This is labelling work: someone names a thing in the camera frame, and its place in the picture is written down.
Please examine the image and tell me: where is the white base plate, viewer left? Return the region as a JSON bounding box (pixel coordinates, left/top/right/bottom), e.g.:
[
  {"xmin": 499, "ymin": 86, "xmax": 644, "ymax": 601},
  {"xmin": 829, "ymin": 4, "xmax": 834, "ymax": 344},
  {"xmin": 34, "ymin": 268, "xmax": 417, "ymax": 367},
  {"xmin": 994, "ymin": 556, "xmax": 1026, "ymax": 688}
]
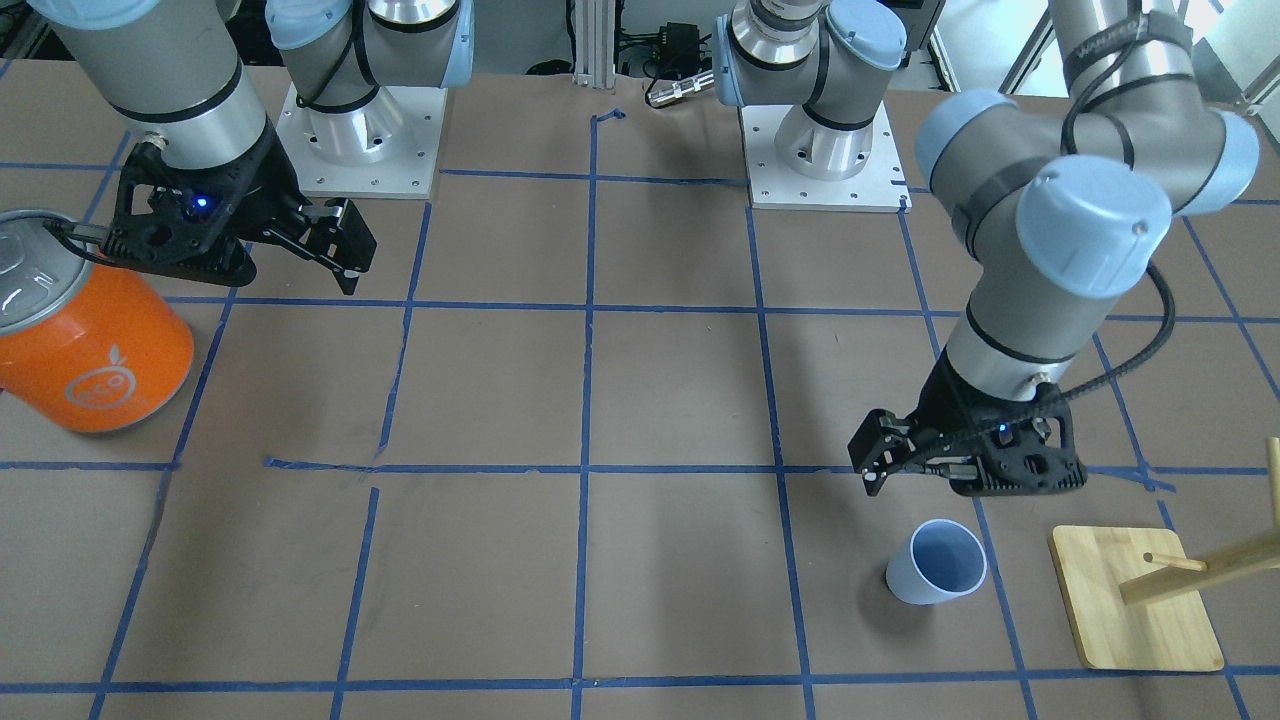
[{"xmin": 276, "ymin": 86, "xmax": 449, "ymax": 200}]

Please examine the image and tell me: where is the white base plate, viewer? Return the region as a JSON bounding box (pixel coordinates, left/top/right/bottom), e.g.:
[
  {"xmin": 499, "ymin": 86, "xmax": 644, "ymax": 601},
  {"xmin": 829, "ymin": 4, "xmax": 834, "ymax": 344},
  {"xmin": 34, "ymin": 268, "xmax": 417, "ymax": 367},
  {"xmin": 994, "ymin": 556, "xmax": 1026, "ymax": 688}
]
[
  {"xmin": 739, "ymin": 104, "xmax": 913, "ymax": 213},
  {"xmin": 276, "ymin": 86, "xmax": 449, "ymax": 200}
]

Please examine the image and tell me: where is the orange soda can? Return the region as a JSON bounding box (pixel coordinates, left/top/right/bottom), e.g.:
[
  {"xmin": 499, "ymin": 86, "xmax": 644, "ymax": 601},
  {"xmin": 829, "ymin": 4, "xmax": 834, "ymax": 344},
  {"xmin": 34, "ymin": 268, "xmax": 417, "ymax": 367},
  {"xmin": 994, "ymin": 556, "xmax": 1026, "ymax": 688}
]
[{"xmin": 1, "ymin": 209, "xmax": 195, "ymax": 433}]

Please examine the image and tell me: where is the aluminium frame post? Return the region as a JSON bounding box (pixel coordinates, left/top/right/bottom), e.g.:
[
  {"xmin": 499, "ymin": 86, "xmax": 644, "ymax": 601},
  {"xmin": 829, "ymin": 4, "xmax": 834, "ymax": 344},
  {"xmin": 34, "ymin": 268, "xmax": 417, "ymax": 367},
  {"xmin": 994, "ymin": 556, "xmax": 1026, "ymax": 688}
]
[{"xmin": 571, "ymin": 0, "xmax": 618, "ymax": 94}]

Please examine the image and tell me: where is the white base plate, viewer right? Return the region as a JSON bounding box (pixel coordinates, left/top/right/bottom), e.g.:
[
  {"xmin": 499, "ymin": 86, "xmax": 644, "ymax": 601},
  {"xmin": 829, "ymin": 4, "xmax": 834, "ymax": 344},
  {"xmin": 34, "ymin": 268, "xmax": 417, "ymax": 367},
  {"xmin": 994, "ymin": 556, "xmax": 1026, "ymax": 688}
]
[{"xmin": 739, "ymin": 104, "xmax": 913, "ymax": 213}]

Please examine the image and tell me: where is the silver metal connector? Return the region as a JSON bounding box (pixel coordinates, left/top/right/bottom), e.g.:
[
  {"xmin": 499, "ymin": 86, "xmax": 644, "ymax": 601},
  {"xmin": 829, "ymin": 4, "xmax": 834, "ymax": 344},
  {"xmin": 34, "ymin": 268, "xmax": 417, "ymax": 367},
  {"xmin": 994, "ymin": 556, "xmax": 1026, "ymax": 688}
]
[{"xmin": 645, "ymin": 70, "xmax": 716, "ymax": 109}]

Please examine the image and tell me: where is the black gripper, viewer right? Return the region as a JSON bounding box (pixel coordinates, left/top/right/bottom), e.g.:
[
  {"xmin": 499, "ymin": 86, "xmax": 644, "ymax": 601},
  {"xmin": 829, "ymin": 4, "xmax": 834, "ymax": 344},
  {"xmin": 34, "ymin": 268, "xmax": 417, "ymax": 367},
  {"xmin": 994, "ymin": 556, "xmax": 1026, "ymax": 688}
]
[{"xmin": 847, "ymin": 355, "xmax": 1088, "ymax": 497}]

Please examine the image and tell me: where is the black power adapter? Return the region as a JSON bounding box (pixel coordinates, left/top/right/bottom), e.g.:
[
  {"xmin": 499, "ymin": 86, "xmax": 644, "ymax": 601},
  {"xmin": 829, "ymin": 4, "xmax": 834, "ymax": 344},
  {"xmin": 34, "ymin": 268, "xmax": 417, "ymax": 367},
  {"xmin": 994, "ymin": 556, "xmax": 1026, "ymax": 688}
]
[{"xmin": 655, "ymin": 22, "xmax": 701, "ymax": 68}]

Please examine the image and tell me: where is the light blue plastic cup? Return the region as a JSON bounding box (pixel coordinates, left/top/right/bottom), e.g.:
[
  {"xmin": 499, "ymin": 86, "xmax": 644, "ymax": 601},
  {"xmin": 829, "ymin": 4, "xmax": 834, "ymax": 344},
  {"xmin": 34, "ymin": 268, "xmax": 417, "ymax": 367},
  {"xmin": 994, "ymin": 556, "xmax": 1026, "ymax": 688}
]
[{"xmin": 884, "ymin": 518, "xmax": 988, "ymax": 606}]

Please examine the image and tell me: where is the black gripper, viewer left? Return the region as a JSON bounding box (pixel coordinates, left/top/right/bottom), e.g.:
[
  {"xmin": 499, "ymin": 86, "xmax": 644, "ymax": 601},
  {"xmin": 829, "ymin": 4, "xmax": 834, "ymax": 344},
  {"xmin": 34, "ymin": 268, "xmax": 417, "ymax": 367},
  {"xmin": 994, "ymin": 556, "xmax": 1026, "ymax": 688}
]
[{"xmin": 100, "ymin": 126, "xmax": 378, "ymax": 296}]

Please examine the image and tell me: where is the wooden cup rack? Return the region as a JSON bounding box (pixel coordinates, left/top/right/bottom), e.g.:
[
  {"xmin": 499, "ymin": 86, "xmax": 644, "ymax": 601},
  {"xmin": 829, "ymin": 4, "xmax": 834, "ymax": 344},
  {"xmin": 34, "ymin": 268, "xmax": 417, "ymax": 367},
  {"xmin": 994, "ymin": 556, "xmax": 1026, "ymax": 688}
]
[{"xmin": 1048, "ymin": 437, "xmax": 1280, "ymax": 671}]

